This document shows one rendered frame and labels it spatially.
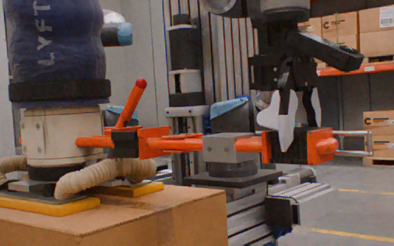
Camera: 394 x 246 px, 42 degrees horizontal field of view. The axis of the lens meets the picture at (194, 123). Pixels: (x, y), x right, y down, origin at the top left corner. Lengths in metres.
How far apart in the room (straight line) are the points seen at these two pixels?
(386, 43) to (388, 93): 1.58
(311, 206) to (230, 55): 0.59
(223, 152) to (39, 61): 0.46
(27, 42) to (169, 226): 0.48
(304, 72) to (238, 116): 0.73
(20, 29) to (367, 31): 7.59
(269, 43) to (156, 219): 0.40
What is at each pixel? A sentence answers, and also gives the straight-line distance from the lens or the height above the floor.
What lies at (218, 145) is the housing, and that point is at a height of 1.20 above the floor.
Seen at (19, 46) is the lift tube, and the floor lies 1.41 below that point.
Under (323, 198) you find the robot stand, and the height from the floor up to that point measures 0.93.
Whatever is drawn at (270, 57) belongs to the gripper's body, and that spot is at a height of 1.34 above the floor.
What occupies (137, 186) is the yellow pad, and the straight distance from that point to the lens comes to 1.16.
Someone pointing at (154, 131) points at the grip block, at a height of 1.22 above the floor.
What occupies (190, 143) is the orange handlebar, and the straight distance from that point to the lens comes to 0.89.
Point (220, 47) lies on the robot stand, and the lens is 1.76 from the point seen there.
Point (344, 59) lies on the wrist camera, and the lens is 0.75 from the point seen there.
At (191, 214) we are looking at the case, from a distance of 1.06.
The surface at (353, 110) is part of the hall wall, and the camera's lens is 9.98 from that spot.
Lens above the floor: 1.28
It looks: 3 degrees down
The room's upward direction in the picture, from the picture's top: 4 degrees counter-clockwise
